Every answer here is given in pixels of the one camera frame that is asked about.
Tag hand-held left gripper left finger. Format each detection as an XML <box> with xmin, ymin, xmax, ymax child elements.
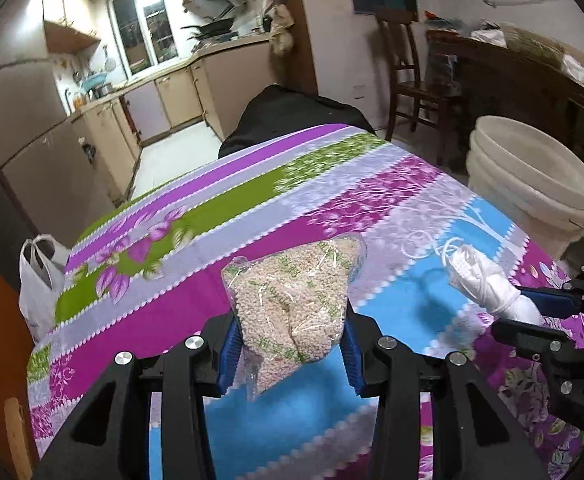
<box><xmin>30</xmin><ymin>310</ymin><xmax>245</xmax><ymax>480</ymax></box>

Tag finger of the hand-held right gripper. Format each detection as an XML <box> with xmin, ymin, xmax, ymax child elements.
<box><xmin>514</xmin><ymin>262</ymin><xmax>584</xmax><ymax>319</ymax></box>
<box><xmin>489</xmin><ymin>317</ymin><xmax>584</xmax><ymax>377</ymax></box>

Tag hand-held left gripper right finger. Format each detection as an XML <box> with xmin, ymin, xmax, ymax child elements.
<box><xmin>339</xmin><ymin>310</ymin><xmax>554</xmax><ymax>480</ymax></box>

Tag white string bundle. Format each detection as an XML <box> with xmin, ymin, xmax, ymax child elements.
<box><xmin>439</xmin><ymin>240</ymin><xmax>546</xmax><ymax>326</ymax></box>

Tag clear bag of beans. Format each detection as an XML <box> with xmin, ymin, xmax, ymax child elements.
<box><xmin>221</xmin><ymin>235</ymin><xmax>369</xmax><ymax>402</ymax></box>

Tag white plastic bucket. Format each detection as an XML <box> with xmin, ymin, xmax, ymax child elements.
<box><xmin>466</xmin><ymin>116</ymin><xmax>584</xmax><ymax>259</ymax></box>

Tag floral striped tablecloth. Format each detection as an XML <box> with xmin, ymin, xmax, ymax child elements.
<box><xmin>26</xmin><ymin>122</ymin><xmax>584</xmax><ymax>480</ymax></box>

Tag dark wooden dining table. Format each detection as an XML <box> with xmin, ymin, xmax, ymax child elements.
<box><xmin>426</xmin><ymin>30</ymin><xmax>584</xmax><ymax>161</ymax></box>

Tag crumpled white plastic bag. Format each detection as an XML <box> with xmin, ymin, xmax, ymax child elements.
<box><xmin>562</xmin><ymin>52</ymin><xmax>584</xmax><ymax>84</ymax></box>

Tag black bag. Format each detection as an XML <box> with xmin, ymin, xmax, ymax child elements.
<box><xmin>219</xmin><ymin>85</ymin><xmax>378</xmax><ymax>159</ymax></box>

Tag dark wooden chair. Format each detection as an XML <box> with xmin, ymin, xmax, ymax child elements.
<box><xmin>374</xmin><ymin>7</ymin><xmax>466</xmax><ymax>166</ymax></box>

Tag wicker basket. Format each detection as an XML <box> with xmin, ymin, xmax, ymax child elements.
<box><xmin>502</xmin><ymin>22</ymin><xmax>568</xmax><ymax>69</ymax></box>

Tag beige kitchen counter cabinets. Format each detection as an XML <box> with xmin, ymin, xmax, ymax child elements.
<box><xmin>66</xmin><ymin>35</ymin><xmax>318</xmax><ymax>196</ymax></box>

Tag teal basin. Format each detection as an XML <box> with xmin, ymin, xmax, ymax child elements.
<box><xmin>80</xmin><ymin>72</ymin><xmax>110</xmax><ymax>94</ymax></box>

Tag grey refrigerator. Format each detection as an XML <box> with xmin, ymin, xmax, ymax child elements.
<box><xmin>0</xmin><ymin>0</ymin><xmax>118</xmax><ymax>261</ymax></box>

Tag black wok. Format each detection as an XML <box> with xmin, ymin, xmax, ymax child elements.
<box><xmin>182</xmin><ymin>15</ymin><xmax>237</xmax><ymax>41</ymax></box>

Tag hanging cloths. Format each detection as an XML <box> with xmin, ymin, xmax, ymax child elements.
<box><xmin>259</xmin><ymin>0</ymin><xmax>298</xmax><ymax>59</ymax></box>

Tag kitchen window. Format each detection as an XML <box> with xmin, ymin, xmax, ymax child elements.
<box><xmin>108</xmin><ymin>0</ymin><xmax>181</xmax><ymax>79</ymax></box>

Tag beige wall cabinets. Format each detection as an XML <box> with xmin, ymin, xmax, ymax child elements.
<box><xmin>42</xmin><ymin>0</ymin><xmax>103</xmax><ymax>56</ymax></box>

